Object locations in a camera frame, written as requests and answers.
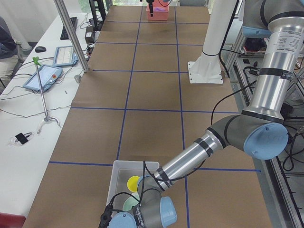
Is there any black keyboard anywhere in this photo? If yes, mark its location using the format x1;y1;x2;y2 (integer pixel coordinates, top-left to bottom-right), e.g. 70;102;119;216
60;16;78;40

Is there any translucent white plastic box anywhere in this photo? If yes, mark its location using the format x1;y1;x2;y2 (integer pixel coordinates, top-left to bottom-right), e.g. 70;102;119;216
105;160;160;211

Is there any seated person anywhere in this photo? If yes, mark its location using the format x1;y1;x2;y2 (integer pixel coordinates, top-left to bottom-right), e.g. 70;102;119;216
0;17;19;86

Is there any yellow plastic cup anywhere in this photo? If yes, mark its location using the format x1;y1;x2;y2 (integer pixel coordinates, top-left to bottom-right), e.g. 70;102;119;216
127;175;140;193

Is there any blue teach pendant tablet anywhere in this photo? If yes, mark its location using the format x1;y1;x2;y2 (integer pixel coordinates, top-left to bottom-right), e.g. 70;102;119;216
23;65;63;92

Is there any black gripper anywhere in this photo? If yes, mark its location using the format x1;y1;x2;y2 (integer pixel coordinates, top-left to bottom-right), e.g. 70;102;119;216
98;204;114;228
146;0;154;17

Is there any small black device on table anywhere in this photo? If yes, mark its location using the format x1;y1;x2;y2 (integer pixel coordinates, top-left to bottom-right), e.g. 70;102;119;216
15;132;33;145

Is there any black computer mouse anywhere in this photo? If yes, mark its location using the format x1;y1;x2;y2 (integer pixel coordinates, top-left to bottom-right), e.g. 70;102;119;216
35;46;47;53

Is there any mint green bowl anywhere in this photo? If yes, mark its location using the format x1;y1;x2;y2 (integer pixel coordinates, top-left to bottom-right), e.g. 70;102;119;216
122;197;139;211

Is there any purple microfiber cloth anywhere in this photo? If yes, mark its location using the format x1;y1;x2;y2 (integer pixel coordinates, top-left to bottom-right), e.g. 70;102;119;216
153;7;167;12

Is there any black power adapter box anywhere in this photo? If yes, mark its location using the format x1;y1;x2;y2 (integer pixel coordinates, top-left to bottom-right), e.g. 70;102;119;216
85;26;95;44

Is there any pink plastic bin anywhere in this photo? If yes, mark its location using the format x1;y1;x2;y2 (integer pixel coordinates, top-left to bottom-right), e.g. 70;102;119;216
146;6;169;20

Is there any metal grabber tool green handle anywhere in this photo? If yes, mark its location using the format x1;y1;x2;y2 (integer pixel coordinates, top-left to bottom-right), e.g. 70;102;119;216
33;57;61;134

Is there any aluminium frame post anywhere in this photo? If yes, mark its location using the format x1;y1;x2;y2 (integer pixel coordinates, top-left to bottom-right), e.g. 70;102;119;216
54;0;89;73

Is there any white metal camera stand base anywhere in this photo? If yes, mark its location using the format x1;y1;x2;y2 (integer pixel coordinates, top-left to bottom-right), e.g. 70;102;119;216
188;0;238;84

